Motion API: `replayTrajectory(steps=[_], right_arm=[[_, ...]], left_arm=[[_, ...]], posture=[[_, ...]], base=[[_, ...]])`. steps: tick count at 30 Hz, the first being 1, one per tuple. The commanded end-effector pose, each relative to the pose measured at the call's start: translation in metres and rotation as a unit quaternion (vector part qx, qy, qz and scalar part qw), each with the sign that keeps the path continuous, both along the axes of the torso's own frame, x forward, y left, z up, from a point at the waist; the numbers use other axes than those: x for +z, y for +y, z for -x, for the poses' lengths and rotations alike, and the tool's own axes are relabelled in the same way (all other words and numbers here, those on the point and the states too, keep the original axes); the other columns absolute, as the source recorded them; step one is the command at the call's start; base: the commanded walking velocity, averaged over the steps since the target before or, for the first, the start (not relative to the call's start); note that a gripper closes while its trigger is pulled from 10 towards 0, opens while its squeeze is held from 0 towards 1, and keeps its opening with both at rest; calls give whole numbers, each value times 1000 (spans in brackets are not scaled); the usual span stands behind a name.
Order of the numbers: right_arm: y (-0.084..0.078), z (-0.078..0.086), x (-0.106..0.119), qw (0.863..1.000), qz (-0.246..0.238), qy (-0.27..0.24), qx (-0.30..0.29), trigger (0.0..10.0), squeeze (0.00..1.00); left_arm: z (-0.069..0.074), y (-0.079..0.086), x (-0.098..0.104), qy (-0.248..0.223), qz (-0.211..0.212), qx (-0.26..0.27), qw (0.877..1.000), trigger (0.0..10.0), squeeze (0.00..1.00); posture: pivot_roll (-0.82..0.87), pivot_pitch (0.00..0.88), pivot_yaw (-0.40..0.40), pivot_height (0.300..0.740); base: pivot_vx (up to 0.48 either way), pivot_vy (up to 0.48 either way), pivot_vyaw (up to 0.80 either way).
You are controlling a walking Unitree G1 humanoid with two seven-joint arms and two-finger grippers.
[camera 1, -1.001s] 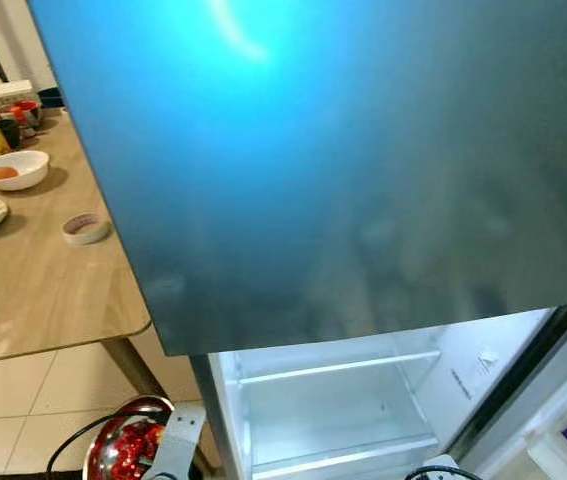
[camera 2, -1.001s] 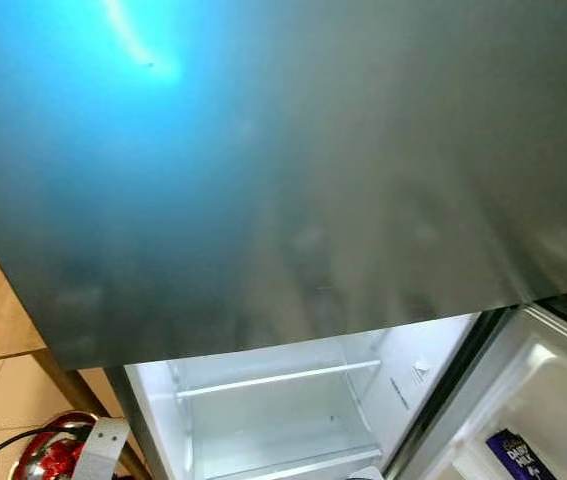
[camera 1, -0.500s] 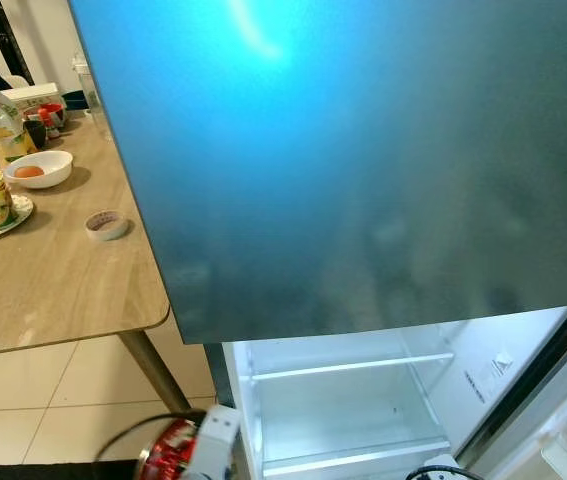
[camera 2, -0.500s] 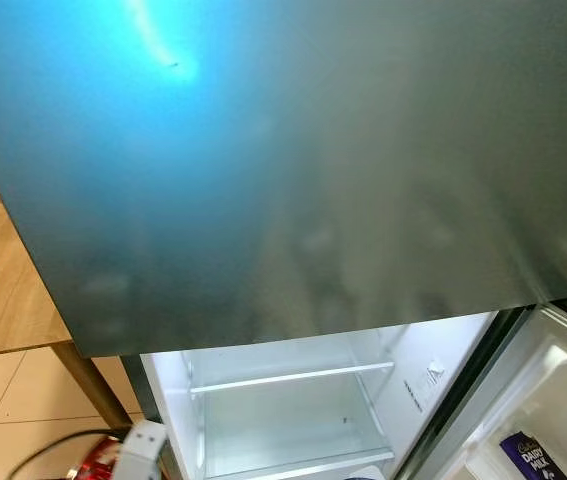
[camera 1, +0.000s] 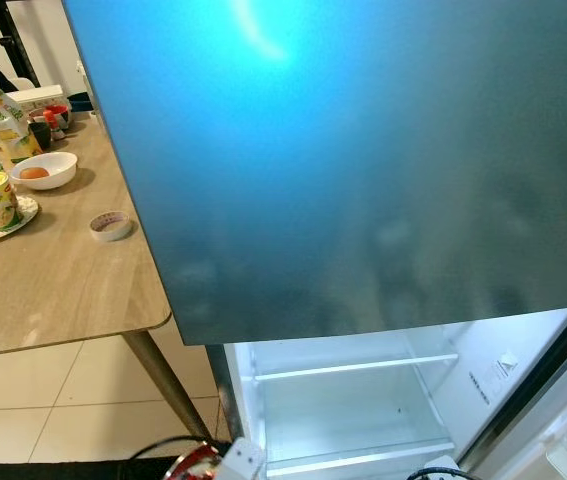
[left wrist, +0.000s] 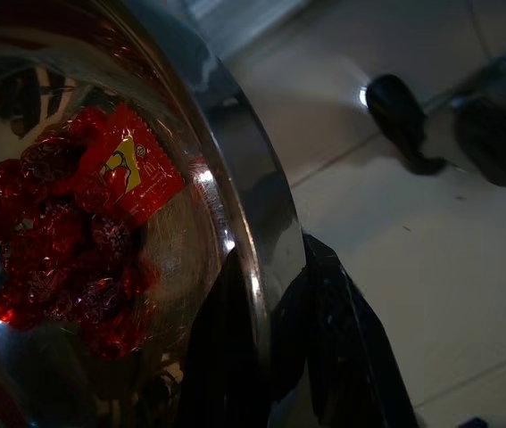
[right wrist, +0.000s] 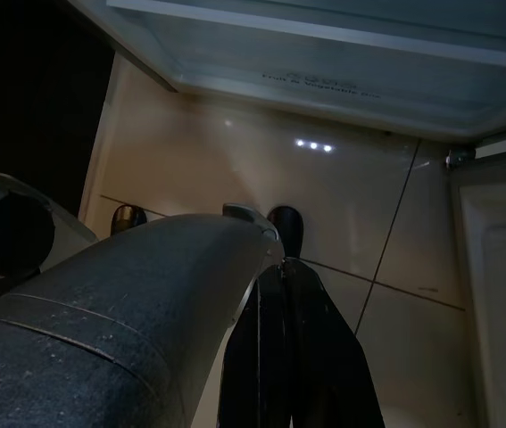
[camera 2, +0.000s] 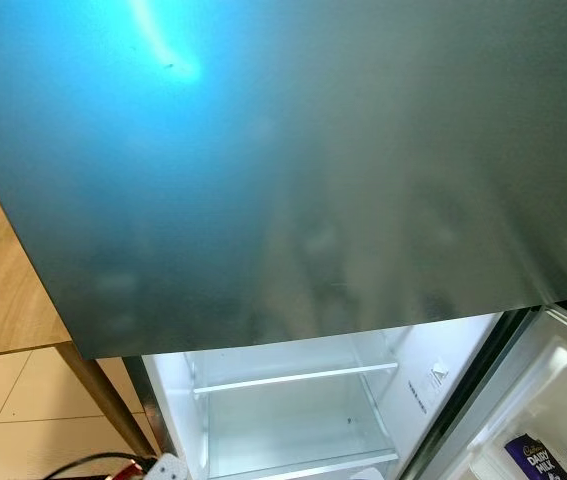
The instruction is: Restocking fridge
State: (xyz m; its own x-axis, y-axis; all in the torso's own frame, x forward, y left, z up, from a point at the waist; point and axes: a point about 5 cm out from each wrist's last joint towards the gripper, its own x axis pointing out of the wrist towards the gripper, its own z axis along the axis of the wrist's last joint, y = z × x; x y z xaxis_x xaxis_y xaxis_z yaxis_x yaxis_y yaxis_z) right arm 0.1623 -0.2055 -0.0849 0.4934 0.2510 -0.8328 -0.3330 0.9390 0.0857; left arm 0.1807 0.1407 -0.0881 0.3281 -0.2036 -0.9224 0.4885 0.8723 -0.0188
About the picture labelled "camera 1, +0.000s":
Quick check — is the silver fridge freezer door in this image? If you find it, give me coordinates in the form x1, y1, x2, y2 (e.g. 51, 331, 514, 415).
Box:
63, 0, 567, 346

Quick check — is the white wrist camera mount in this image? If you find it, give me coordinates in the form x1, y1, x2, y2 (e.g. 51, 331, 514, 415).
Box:
423, 455, 464, 480
218, 437, 267, 480

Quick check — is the white bowl red inside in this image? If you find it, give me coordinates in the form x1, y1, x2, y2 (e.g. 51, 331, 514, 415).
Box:
41, 105, 72, 133

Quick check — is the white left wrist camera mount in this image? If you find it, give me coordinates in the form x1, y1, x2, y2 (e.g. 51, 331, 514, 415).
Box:
218, 437, 267, 480

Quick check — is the black cup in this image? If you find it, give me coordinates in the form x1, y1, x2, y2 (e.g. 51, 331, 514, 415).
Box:
28, 120, 52, 149

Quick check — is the glass fridge shelf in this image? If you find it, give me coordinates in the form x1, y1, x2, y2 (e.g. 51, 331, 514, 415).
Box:
265, 438, 456, 478
251, 350, 461, 383

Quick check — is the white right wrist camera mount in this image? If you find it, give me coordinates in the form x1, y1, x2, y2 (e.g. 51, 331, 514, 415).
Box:
423, 455, 464, 480

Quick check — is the light wooden dining table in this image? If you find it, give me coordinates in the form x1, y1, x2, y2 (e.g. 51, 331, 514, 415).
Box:
0, 108, 214, 480

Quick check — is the white lidded food container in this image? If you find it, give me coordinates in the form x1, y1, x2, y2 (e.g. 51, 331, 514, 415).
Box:
8, 85, 71, 113

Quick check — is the steel bowl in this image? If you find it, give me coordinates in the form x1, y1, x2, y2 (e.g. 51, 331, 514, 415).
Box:
163, 443, 222, 480

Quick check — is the pale tape roll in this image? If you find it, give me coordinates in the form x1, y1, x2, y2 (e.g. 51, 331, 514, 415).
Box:
89, 211, 134, 243

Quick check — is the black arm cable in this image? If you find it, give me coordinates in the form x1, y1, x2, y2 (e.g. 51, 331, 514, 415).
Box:
128, 434, 214, 463

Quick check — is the floral plate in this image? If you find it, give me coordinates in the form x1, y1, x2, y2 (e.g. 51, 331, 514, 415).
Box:
0, 195, 40, 247

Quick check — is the Peel Fresh juice carton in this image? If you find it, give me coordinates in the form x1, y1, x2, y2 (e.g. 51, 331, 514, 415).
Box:
0, 80, 44, 166

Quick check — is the silver two-door fridge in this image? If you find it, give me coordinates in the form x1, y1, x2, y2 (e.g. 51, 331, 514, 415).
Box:
63, 0, 567, 480

